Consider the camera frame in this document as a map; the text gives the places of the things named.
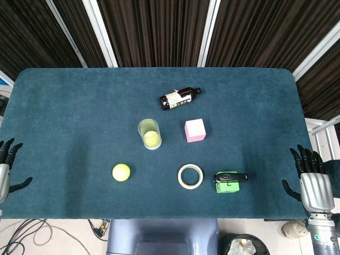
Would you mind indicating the blue and white box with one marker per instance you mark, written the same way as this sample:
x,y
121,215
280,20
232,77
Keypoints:
x,y
4,81

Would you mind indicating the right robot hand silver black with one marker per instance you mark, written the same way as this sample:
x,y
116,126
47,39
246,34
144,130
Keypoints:
x,y
317,191

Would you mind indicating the dark teal table cloth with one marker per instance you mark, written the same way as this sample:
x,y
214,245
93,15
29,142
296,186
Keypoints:
x,y
79,119

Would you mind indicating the beige shoe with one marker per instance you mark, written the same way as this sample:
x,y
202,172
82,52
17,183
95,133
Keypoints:
x,y
293,229

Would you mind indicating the brown bottle with label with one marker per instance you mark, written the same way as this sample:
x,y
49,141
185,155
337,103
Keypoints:
x,y
179,98

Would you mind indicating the white frame post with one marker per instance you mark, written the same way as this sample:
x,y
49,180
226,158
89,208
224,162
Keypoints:
x,y
99,32
316,53
209,32
66,32

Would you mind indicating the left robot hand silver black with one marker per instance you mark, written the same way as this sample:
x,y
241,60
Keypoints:
x,y
3,180

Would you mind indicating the black trash bin with paper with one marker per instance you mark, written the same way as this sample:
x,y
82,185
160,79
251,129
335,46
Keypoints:
x,y
243,245

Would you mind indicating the dark brown curtain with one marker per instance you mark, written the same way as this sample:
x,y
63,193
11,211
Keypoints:
x,y
159,32

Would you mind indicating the beige masking tape roll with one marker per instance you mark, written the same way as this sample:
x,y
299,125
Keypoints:
x,y
182,183

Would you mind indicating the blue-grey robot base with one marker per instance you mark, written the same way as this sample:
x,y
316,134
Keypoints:
x,y
163,236

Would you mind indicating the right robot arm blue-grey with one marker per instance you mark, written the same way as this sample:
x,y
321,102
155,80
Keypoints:
x,y
322,233

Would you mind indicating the green block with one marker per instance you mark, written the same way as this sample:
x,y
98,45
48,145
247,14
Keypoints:
x,y
228,187

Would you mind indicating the pink cube block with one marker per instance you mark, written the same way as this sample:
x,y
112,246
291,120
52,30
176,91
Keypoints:
x,y
195,130

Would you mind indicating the white metal rack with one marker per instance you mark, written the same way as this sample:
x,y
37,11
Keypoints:
x,y
322,132

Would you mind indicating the black stapler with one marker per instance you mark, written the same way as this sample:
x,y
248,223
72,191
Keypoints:
x,y
230,177

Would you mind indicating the yellow tennis ball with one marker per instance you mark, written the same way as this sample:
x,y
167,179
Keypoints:
x,y
121,172
151,139

